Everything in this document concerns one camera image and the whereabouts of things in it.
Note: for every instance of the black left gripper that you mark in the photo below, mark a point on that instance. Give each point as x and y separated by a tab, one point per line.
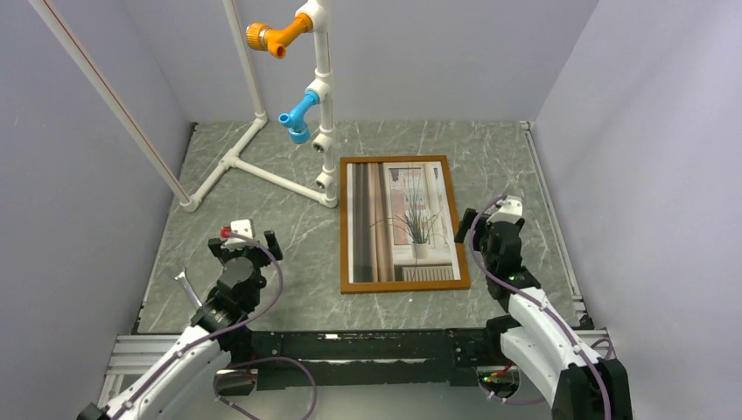
223	254

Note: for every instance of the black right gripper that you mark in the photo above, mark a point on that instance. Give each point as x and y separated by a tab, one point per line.
465	225

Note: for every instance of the wooden picture frame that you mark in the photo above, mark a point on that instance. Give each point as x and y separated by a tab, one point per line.
344	232

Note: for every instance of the glossy room photo print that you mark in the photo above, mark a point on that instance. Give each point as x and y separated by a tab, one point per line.
400	226

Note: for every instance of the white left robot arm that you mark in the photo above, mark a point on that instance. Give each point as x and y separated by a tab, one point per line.
217	335

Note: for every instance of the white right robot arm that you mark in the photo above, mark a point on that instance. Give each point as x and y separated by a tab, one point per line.
575	380

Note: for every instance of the blue pipe nozzle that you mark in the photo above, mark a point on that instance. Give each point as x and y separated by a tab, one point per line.
294	121

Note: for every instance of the orange pipe nozzle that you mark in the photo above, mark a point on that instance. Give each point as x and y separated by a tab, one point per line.
262	37

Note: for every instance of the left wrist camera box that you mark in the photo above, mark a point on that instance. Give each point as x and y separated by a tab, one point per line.
239	230

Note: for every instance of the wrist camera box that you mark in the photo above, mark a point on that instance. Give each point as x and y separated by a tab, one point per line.
509	210
239	230

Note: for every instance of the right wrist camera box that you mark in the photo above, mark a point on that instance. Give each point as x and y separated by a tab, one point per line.
509	210

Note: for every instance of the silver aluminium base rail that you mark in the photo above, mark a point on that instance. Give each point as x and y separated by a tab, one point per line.
133	359

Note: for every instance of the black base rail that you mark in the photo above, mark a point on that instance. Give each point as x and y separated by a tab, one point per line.
459	357

